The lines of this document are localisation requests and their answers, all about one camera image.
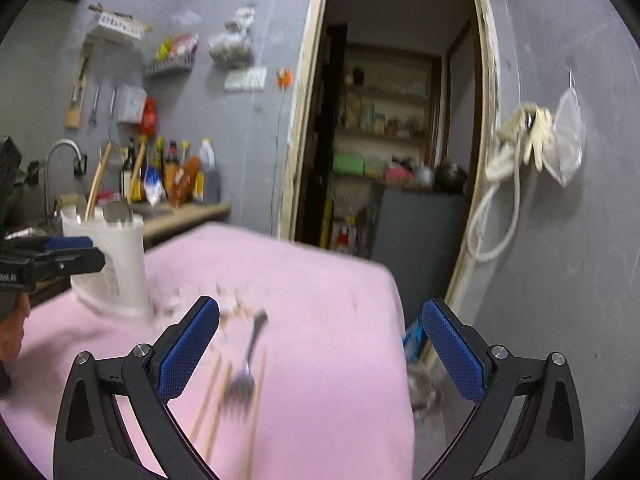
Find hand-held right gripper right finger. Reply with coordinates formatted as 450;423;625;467
421;297;586;480

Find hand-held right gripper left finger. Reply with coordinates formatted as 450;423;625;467
52;295;221;480

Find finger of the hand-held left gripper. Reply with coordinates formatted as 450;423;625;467
20;236;107;291

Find white plastic utensil holder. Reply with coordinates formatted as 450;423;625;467
61;207;150;322

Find metal fork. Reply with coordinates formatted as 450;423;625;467
219;310;270;412

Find round metal spoon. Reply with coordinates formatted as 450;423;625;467
102;200;135;225

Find person's left hand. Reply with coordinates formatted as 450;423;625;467
0;292;31;362

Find grey floor rag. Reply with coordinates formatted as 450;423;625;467
407;359;444;413

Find blue box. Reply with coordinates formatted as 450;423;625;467
403;317;429;362

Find metal faucet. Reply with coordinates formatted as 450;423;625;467
43;138;84;222

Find white paper scraps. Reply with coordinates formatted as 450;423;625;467
150;277;256;328

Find dark sauce bottle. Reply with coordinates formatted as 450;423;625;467
120;137;139;202

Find wooden knife holder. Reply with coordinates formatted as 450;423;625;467
64;42;94;131

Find white blue packet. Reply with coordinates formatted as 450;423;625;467
142;167;166;207

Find grey cabinet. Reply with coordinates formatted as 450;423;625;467
371;184;474;322

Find pink table cloth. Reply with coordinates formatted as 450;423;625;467
0;222;417;480

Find yellow label sauce bottle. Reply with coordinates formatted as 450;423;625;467
150;135;167;181

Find red label sauce bottle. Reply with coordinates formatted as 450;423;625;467
165;140;182;181

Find red plastic bag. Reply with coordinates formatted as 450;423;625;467
139;98;157;136

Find large oil bottle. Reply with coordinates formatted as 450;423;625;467
198;138;222;202

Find dark cooking pot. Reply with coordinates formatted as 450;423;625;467
434;159;469;189

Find pink rag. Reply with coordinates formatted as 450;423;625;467
384;164;414;187

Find green box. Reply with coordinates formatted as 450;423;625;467
332;152;365;177

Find colourful snack packets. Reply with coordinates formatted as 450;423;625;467
157;33;199;62

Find cream rubber gloves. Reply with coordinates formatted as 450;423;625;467
492;102;554;172

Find wooden shelf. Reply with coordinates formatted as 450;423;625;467
334;44;444;173

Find clear hanging plastic bag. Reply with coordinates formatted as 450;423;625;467
207;7;257;69

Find white wall box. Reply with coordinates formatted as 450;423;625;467
117;84;148;124

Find white wall basket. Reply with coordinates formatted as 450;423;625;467
89;4;154;42

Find grey wall rack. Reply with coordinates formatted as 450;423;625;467
143;55;195;79

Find clear plastic bag on wall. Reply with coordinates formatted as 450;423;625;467
547;67;587;188

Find white wall switch socket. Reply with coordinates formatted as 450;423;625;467
223;67;267;93

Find wooden door frame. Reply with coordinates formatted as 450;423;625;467
276;0;502;313

